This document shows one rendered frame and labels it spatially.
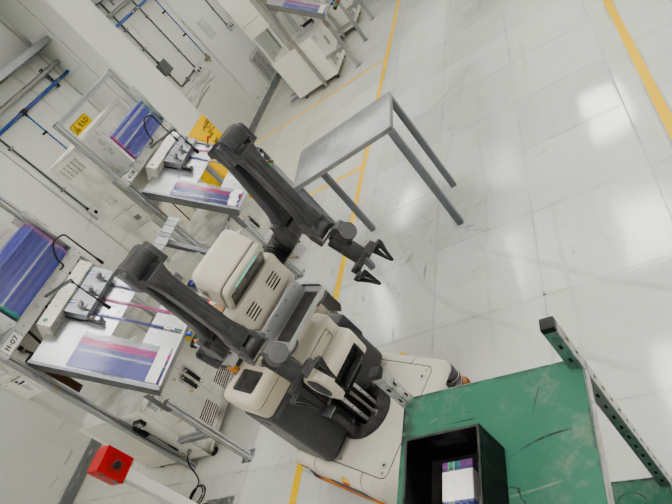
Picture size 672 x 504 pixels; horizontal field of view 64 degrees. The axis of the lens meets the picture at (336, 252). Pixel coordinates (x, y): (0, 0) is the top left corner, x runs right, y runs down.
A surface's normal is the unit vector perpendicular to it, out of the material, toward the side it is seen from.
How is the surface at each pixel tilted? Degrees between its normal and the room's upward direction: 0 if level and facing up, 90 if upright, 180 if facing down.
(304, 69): 90
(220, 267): 42
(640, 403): 0
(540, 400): 0
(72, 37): 90
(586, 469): 0
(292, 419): 90
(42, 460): 90
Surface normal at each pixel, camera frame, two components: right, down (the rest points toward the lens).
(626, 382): -0.61, -0.62
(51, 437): 0.77, -0.35
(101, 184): -0.16, 0.70
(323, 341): 0.73, 0.04
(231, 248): -0.01, -0.49
